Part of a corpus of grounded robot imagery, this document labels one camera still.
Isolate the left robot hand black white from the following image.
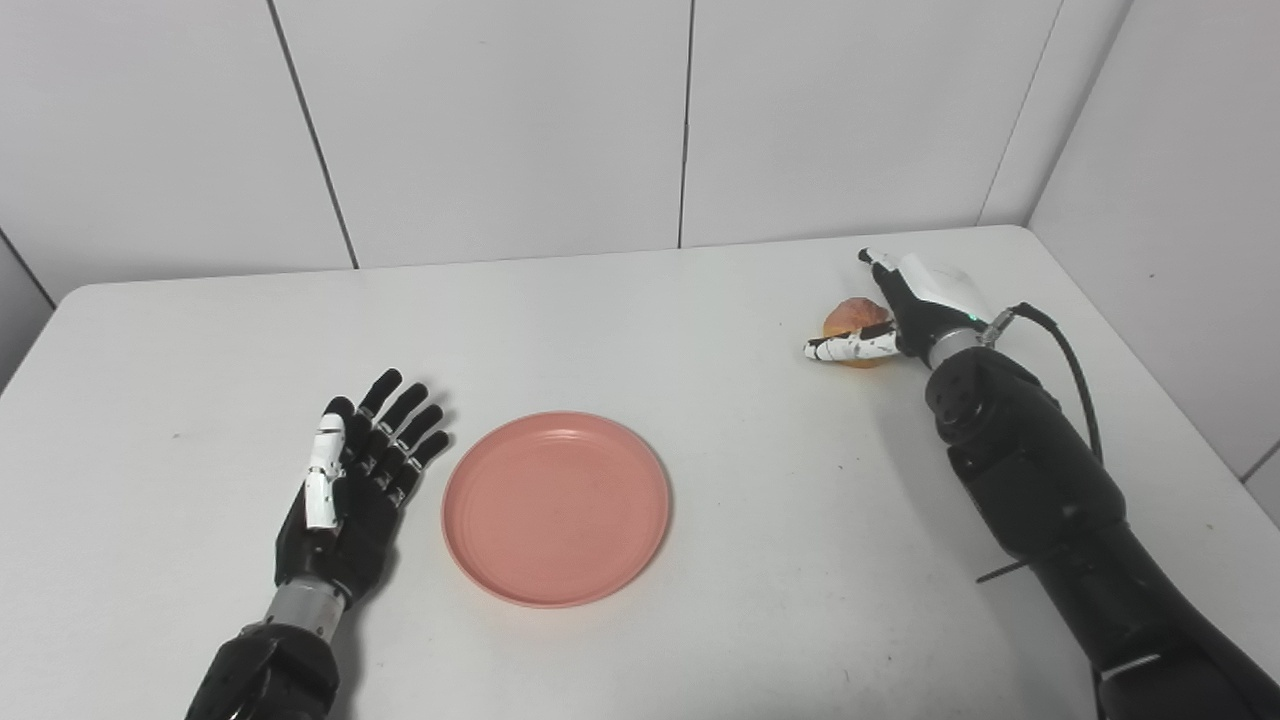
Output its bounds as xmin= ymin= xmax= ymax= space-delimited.
xmin=275 ymin=368 xmax=451 ymax=608

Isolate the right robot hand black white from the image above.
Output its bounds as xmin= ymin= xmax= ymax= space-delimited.
xmin=803 ymin=248 xmax=997 ymax=363

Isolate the cream puff pastry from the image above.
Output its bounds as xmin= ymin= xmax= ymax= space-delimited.
xmin=822 ymin=297 xmax=893 ymax=369

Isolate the pink round plate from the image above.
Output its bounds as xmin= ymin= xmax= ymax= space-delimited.
xmin=442 ymin=411 xmax=672 ymax=609

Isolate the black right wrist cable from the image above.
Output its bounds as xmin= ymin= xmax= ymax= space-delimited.
xmin=985 ymin=302 xmax=1104 ymax=466

